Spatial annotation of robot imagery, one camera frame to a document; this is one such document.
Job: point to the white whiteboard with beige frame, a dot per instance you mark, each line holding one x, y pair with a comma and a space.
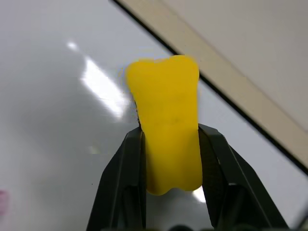
60, 108

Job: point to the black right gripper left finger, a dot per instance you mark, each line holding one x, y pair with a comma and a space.
120, 183

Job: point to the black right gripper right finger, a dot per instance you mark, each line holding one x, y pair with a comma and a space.
231, 183

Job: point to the pink marker drawing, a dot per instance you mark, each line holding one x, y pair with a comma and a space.
3, 201

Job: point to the yellow whiteboard eraser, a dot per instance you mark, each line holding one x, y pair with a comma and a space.
166, 115

